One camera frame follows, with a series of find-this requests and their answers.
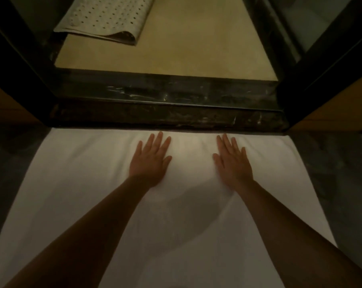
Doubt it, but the person's left hand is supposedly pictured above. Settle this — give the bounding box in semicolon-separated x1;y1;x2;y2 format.
128;131;173;188

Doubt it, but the person's right hand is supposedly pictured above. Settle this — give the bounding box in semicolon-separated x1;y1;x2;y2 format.
212;133;255;191

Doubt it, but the white towel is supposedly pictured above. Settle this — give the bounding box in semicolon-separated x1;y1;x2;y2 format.
0;127;337;288

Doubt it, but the person's left forearm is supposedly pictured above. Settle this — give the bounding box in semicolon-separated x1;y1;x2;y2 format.
2;176;153;288

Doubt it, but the person's right forearm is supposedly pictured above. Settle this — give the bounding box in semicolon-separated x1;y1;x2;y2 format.
235;180;362;288

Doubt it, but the black marble threshold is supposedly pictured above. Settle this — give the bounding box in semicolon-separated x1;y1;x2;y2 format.
49;68;289;134

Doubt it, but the perforated white bath mat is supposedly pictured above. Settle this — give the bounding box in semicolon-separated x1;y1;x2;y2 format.
53;0;155;46

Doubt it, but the black door frame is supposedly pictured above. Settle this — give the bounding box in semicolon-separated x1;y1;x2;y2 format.
0;0;362;135

